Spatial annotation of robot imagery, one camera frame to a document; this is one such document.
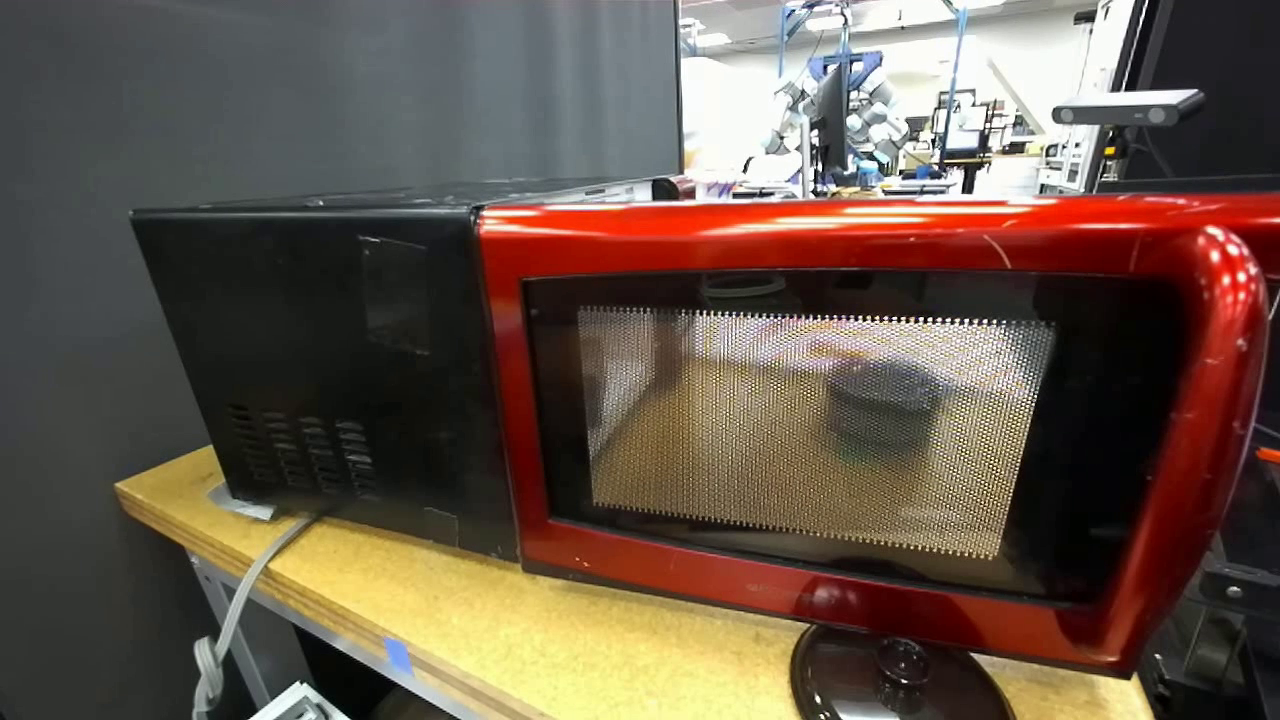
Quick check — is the red microwave door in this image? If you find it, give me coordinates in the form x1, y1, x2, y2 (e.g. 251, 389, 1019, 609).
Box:
471, 192, 1280, 678

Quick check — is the grey cooking pot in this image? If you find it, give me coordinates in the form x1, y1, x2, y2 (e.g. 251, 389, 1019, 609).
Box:
822, 356, 943, 461

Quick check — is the black pot lid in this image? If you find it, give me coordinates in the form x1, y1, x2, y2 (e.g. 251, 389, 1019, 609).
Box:
790, 621, 1018, 720

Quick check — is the small lit display screen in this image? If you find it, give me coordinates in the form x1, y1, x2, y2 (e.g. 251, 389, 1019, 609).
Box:
934, 87, 991, 171

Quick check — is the dark grey backdrop curtain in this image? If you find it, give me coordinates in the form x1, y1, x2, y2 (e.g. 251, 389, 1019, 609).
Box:
0, 0, 690, 720

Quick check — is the black tripod stand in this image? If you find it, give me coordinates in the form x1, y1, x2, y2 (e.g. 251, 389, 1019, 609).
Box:
1142, 435, 1280, 720

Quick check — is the black room divider panel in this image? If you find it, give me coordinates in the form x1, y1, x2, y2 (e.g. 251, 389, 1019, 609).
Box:
1112, 0, 1280, 192

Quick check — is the grey power cable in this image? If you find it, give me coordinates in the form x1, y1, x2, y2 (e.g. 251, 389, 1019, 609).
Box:
185, 508, 323, 720

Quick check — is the stereo camera bar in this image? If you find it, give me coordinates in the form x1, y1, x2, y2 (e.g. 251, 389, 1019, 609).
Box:
1053, 84, 1207, 133

